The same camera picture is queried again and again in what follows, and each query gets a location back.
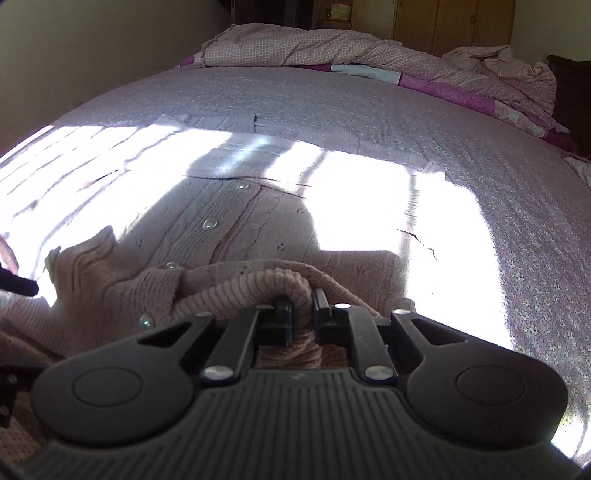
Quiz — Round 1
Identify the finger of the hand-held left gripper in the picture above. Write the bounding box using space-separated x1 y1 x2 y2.
0 266 40 297
0 364 45 430

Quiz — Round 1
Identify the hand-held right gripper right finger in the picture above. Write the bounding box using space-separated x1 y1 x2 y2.
312 288 467 385

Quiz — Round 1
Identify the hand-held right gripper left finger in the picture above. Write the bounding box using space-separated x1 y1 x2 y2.
136 296 294 385

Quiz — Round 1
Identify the pink knitted cardigan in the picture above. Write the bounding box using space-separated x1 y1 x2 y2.
0 112 450 457

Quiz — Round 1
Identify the floral bedsheet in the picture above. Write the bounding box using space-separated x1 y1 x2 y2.
0 64 591 462

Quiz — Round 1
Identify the pink checkered quilt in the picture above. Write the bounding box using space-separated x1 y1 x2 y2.
194 23 558 121

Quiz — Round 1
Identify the white cloth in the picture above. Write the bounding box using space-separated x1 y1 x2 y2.
560 154 591 186

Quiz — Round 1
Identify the wooden wardrobe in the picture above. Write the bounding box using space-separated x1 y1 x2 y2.
392 0 516 58

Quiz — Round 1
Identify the dark wooden cabinet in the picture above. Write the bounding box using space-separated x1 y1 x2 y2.
546 54 591 158

